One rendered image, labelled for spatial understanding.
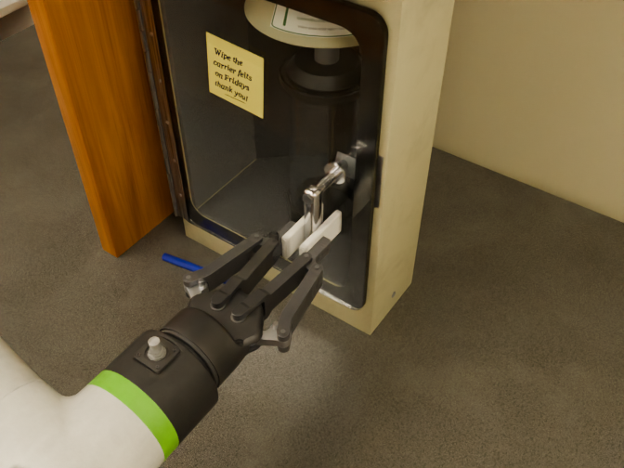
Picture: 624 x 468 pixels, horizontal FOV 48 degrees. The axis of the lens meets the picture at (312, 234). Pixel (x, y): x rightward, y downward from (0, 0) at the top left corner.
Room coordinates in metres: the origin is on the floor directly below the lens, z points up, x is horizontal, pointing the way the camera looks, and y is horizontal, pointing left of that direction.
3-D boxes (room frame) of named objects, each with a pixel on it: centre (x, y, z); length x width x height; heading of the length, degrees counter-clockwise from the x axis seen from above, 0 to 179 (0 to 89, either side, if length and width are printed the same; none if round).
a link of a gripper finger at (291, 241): (0.54, 0.01, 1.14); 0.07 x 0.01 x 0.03; 146
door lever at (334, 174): (0.55, -0.01, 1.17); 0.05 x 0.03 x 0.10; 145
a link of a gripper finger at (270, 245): (0.47, 0.06, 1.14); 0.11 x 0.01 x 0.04; 151
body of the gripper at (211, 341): (0.41, 0.09, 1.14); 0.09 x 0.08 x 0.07; 145
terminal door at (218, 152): (0.64, 0.06, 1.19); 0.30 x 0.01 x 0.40; 55
